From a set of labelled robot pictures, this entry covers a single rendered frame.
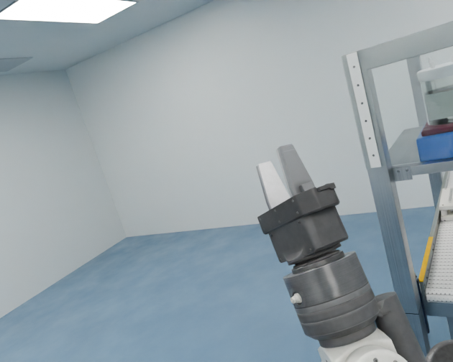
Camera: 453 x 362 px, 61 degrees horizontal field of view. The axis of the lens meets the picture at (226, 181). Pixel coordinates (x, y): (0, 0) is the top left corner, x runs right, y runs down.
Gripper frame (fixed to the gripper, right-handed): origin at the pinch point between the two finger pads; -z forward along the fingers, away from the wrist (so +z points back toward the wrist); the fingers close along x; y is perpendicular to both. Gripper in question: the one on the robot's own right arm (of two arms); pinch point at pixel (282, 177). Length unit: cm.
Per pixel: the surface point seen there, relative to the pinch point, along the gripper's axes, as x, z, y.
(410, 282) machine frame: -56, 32, -71
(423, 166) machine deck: -38, 0, -76
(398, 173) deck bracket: -44, -1, -73
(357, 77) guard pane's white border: -33, -29, -62
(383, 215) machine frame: -51, 10, -67
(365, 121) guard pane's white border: -38, -18, -63
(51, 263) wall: -560, -84, 14
